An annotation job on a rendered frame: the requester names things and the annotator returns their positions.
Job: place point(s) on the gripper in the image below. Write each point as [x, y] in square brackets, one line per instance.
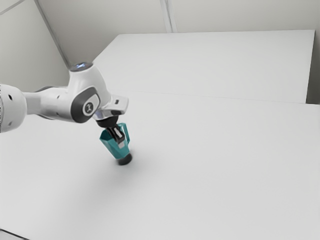
[108, 122]

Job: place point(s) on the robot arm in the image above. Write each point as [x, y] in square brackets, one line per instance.
[82, 87]

